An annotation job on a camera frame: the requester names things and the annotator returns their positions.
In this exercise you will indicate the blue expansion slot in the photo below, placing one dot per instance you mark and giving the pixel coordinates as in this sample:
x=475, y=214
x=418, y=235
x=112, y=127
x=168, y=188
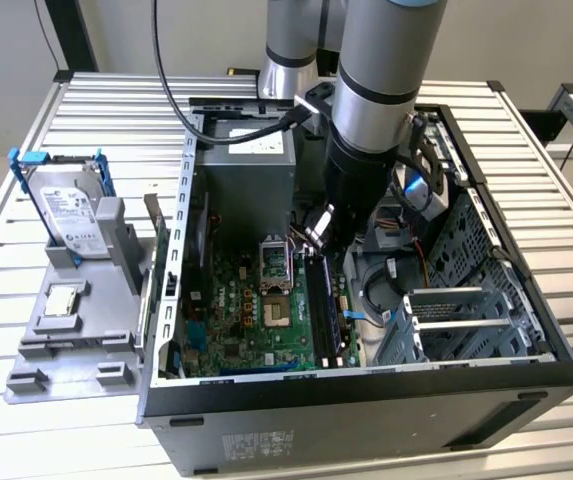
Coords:
x=266, y=369

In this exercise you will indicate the hard disk in blue carrier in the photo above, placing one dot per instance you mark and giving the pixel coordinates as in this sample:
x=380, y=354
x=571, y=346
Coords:
x=68, y=210

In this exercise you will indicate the black metal post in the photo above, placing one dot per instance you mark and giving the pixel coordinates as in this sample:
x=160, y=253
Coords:
x=78, y=35

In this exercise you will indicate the green graphics card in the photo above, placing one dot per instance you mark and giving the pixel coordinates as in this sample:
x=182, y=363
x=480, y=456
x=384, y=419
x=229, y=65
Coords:
x=162, y=245

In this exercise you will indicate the silver CPU chip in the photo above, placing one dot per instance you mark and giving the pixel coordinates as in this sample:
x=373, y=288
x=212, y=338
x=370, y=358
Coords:
x=61, y=301

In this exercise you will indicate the silver camera box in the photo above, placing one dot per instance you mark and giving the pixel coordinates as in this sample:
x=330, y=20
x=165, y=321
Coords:
x=428, y=197

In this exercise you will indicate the grey power supply box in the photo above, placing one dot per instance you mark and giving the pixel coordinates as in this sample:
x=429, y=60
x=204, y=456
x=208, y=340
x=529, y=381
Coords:
x=246, y=200

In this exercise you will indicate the CPU socket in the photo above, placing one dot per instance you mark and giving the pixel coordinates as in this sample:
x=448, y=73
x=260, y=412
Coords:
x=278, y=312

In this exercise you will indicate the grey parts rack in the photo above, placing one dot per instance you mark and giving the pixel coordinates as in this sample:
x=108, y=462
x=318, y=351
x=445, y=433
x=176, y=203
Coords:
x=101, y=305

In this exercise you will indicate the green motherboard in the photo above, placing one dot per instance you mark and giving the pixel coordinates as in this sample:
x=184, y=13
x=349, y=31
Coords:
x=246, y=350

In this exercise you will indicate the black table bracket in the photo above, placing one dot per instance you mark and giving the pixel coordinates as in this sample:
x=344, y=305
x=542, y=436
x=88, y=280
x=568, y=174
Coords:
x=541, y=125

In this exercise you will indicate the yellow black bar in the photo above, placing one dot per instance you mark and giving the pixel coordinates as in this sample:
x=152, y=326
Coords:
x=241, y=71

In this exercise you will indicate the silver expansion slot cover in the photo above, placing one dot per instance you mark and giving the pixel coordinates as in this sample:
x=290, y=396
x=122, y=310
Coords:
x=466, y=325

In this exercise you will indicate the black open PC case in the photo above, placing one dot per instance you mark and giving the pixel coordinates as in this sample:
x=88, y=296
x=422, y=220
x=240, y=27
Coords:
x=366, y=430

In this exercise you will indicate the black RAM slot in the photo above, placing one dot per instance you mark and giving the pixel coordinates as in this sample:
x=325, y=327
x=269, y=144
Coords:
x=317, y=310
x=339, y=361

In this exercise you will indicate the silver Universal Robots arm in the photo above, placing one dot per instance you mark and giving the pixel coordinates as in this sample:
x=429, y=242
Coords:
x=381, y=60

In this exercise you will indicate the camera on black bracket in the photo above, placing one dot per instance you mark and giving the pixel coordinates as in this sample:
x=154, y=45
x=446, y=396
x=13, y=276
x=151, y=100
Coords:
x=318, y=97

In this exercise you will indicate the RAM stick with blue label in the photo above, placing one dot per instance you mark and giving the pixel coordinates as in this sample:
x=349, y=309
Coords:
x=331, y=305

